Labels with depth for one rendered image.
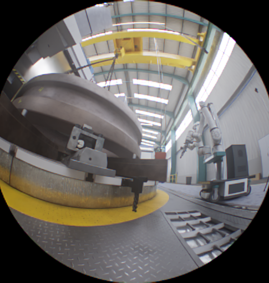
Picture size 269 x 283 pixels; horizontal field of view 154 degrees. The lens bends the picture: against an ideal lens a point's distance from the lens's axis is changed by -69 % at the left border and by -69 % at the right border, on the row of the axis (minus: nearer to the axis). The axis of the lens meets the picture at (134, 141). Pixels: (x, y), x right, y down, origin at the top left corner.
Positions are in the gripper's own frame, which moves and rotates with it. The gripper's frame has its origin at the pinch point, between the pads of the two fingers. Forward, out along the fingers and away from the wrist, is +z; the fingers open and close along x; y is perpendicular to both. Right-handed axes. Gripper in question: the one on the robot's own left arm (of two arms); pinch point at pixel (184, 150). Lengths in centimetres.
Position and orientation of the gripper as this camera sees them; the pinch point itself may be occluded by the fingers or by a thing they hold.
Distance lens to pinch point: 158.5
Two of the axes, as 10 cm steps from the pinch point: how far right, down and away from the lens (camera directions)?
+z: -4.2, 9.1, -0.4
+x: -4.9, -2.6, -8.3
